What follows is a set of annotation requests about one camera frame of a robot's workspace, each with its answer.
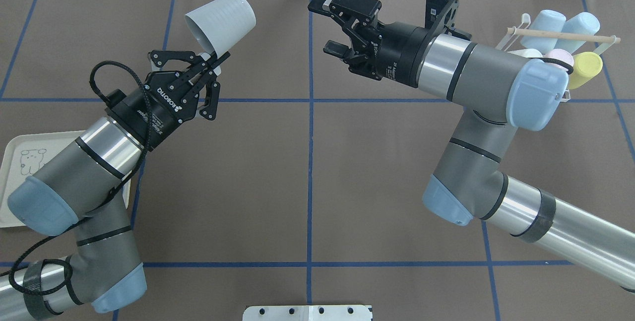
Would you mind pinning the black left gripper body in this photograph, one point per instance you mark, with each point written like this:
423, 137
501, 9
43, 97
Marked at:
152, 113

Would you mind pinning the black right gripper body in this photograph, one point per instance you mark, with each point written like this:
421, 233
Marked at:
404, 53

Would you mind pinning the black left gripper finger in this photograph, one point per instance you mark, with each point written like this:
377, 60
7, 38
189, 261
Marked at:
205, 64

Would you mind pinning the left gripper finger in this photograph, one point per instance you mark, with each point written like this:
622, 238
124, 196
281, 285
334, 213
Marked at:
190, 99

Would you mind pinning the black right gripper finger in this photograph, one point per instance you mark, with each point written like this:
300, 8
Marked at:
346, 54
338, 12

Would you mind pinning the grey plastic cup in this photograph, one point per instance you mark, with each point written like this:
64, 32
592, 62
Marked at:
220, 24

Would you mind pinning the pale cream plastic cup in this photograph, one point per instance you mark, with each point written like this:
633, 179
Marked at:
528, 53

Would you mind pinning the blue plastic cup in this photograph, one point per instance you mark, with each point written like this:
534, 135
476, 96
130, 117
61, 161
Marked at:
584, 23
546, 20

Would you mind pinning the pink plastic cup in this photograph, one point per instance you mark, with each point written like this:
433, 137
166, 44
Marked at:
561, 55

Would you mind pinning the blue plastic cup front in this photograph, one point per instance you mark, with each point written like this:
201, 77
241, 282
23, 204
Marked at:
584, 23

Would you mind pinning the yellow plastic cup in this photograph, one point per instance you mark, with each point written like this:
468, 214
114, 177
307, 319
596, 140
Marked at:
586, 66

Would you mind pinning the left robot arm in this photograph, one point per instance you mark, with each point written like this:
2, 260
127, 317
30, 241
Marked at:
81, 189

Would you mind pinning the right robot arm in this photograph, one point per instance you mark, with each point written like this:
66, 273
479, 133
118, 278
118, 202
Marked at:
500, 95

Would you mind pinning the cream plastic tray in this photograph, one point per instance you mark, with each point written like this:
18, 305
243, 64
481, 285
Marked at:
25, 155

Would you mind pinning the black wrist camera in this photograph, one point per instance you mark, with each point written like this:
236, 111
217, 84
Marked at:
362, 10

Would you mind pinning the white wire cup rack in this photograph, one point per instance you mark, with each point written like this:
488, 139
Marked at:
593, 43

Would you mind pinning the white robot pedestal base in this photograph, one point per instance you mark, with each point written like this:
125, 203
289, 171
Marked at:
309, 313

